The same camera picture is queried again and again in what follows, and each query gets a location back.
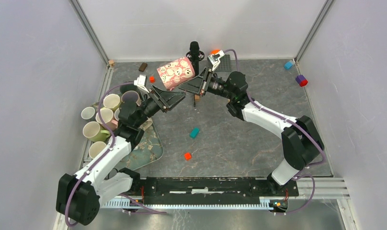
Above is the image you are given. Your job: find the purple red block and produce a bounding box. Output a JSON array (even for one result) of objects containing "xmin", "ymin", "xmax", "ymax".
[{"xmin": 296, "ymin": 75, "xmax": 308, "ymax": 87}]

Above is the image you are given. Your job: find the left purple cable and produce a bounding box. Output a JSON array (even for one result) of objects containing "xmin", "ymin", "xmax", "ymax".
[{"xmin": 64, "ymin": 82, "xmax": 140, "ymax": 227}]

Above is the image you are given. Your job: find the light green mug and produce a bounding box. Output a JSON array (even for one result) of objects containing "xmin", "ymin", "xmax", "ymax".
[{"xmin": 82, "ymin": 121, "xmax": 111, "ymax": 142}]

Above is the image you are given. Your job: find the pink octagonal mug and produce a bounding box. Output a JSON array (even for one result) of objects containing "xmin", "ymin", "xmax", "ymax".
[{"xmin": 95, "ymin": 107, "xmax": 118, "ymax": 131}]

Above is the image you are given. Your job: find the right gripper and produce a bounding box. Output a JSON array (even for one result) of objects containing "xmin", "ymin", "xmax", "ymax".
[{"xmin": 179, "ymin": 66, "xmax": 235, "ymax": 100}]

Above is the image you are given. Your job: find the grey lego baseplate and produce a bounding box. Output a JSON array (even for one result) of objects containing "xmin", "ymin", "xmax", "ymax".
[{"xmin": 216, "ymin": 54, "xmax": 232, "ymax": 72}]

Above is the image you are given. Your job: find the pink ghost pattern mug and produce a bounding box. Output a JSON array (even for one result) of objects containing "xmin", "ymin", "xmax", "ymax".
[{"xmin": 157, "ymin": 57, "xmax": 195, "ymax": 91}]

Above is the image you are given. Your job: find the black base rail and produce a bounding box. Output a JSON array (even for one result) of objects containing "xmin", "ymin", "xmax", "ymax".
[{"xmin": 126, "ymin": 177, "xmax": 299, "ymax": 206}]

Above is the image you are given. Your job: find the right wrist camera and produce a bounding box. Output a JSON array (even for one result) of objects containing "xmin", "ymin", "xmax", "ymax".
[{"xmin": 207, "ymin": 50, "xmax": 225, "ymax": 72}]

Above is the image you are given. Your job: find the yellow-green octagonal mug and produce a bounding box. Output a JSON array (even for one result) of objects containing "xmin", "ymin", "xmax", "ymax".
[{"xmin": 103, "ymin": 94, "xmax": 121, "ymax": 112}]

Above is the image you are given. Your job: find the small grey-blue mug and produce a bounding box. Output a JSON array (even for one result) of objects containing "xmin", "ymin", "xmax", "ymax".
[{"xmin": 80, "ymin": 106, "xmax": 96, "ymax": 121}]

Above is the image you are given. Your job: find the orange curved block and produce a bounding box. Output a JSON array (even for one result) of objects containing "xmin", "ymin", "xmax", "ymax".
[{"xmin": 210, "ymin": 49, "xmax": 220, "ymax": 55}]

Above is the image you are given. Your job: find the tall seashell cream mug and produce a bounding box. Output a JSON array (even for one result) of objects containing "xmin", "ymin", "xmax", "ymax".
[{"xmin": 140, "ymin": 118, "xmax": 153, "ymax": 131}]

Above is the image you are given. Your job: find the dark green mug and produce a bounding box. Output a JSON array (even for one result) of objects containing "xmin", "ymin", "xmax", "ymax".
[{"xmin": 119, "ymin": 83, "xmax": 138, "ymax": 94}]

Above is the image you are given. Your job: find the salmon flower mug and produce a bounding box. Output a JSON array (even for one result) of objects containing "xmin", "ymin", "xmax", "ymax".
[{"xmin": 114, "ymin": 108, "xmax": 120, "ymax": 121}]

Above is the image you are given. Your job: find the floral green tray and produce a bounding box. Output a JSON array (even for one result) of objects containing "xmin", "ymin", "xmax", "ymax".
[{"xmin": 86, "ymin": 98, "xmax": 164, "ymax": 170}]

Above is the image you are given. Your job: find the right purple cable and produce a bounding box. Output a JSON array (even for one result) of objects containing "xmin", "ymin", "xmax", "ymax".
[{"xmin": 223, "ymin": 48, "xmax": 328, "ymax": 168}]

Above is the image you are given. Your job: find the purple cable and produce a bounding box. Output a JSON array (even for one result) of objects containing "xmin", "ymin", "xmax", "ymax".
[
  {"xmin": 64, "ymin": 82, "xmax": 140, "ymax": 227},
  {"xmin": 223, "ymin": 48, "xmax": 328, "ymax": 168}
]

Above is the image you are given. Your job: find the teal block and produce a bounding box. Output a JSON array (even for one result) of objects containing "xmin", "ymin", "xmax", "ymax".
[{"xmin": 189, "ymin": 127, "xmax": 200, "ymax": 139}]

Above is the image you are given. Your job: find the brown block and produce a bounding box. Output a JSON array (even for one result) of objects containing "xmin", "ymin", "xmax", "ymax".
[{"xmin": 138, "ymin": 62, "xmax": 148, "ymax": 72}]

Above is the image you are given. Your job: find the red cube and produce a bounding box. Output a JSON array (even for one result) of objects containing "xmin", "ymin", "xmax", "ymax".
[{"xmin": 184, "ymin": 152, "xmax": 192, "ymax": 161}]

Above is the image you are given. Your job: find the yellow mug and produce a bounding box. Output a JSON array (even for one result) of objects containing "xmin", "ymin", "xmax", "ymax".
[{"xmin": 88, "ymin": 141, "xmax": 107, "ymax": 159}]

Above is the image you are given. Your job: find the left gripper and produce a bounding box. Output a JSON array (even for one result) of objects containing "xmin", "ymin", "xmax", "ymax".
[{"xmin": 135, "ymin": 84, "xmax": 186, "ymax": 127}]

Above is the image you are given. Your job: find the blue block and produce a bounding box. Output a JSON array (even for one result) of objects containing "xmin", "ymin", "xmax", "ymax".
[{"xmin": 284, "ymin": 60, "xmax": 295, "ymax": 69}]

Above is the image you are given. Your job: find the iridescent pink mug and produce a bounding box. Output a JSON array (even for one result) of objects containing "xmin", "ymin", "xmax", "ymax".
[{"xmin": 121, "ymin": 91, "xmax": 141, "ymax": 106}]

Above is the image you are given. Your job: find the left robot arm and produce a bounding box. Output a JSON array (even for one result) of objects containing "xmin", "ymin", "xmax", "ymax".
[{"xmin": 56, "ymin": 86, "xmax": 186, "ymax": 227}]

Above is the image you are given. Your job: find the black microphone on tripod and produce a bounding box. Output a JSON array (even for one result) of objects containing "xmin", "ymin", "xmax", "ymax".
[{"xmin": 185, "ymin": 41, "xmax": 205, "ymax": 107}]

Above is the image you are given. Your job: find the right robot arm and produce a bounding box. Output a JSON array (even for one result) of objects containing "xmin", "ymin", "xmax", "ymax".
[{"xmin": 178, "ymin": 68, "xmax": 326, "ymax": 196}]

